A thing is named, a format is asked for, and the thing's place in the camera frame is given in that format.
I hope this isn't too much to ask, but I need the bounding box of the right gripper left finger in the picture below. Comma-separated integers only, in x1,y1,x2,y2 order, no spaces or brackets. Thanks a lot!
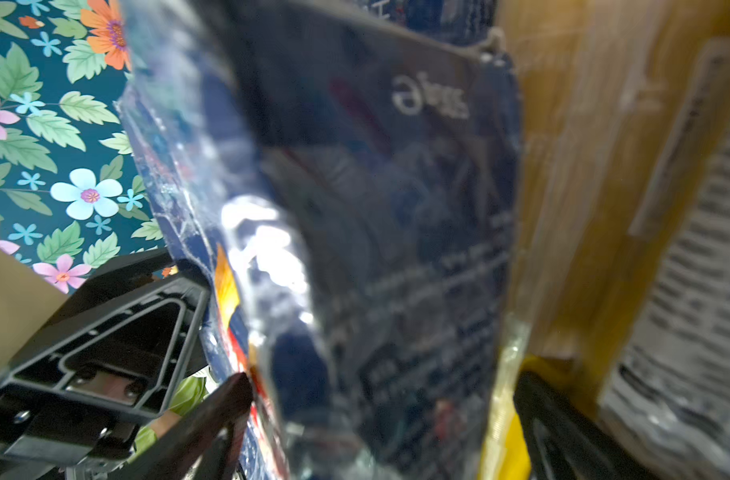
109,373,254,479

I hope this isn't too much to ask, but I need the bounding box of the clear spaghetti bag label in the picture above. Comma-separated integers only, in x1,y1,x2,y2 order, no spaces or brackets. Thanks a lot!
598,38,730,479

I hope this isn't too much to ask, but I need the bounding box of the blue Barilla pasta bag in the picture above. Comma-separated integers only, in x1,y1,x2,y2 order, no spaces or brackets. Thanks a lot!
121,1,521,479

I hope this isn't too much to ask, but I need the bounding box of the yellow spaghetti bag long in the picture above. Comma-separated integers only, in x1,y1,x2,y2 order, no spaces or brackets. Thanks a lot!
480,1,730,479

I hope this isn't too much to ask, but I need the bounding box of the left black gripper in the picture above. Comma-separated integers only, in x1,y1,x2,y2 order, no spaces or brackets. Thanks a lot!
0,250,211,479

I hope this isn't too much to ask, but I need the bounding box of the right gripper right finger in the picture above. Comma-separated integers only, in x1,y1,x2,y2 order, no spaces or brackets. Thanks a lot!
513,372,656,480

